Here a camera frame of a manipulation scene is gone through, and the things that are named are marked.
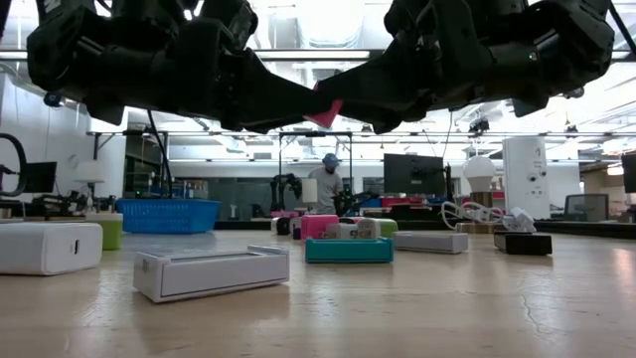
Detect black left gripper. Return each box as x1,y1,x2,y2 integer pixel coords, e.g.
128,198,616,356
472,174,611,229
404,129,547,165
27,0,324,134

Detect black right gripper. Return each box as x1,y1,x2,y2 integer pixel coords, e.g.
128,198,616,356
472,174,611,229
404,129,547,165
316,0,617,135

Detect pink wall charger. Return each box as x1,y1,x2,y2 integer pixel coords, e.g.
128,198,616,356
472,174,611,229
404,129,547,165
303,82,345,130

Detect white charger black face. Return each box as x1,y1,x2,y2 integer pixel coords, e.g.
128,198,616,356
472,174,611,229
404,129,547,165
270,216,294,237

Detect red dual port charger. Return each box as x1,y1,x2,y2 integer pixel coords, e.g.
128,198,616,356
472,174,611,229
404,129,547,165
299,214,341,243

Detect small white wall charger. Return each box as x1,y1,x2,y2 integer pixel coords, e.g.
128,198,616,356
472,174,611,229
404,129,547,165
325,222,358,240

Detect white digital display unit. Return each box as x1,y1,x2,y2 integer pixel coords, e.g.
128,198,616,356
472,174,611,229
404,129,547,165
392,231,470,256
132,244,291,304

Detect teal box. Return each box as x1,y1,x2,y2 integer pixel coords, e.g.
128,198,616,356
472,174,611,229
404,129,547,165
304,237,396,265

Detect black box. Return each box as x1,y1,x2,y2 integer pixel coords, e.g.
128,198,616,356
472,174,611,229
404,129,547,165
493,231,554,257

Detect white square charger block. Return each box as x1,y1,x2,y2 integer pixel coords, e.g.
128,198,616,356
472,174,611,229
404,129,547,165
0,222,104,276

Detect black monitor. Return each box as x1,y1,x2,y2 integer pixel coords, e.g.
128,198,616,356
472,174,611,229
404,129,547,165
23,161,59,195
621,153,636,194
383,152,446,197

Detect person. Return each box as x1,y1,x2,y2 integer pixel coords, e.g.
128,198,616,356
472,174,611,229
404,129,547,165
307,152,345,216

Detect red storage bin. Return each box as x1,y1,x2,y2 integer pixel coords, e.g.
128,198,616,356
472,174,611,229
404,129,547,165
381,196,426,209

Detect white bulb and wrappers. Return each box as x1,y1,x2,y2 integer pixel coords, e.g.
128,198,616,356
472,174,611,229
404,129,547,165
454,155,506,235

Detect dark storage shelf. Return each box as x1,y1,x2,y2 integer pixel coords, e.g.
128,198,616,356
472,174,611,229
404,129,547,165
123,134,170,199

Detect blue plastic basket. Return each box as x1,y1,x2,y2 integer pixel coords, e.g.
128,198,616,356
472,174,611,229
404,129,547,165
115,198,223,235

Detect white lamp shade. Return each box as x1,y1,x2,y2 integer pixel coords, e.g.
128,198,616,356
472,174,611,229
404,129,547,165
74,159,106,185

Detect white power cord bundle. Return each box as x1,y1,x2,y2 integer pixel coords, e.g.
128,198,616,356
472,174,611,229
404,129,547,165
439,200,539,234

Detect black curved hose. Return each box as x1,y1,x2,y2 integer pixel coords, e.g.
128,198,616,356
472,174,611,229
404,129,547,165
0,132,29,198

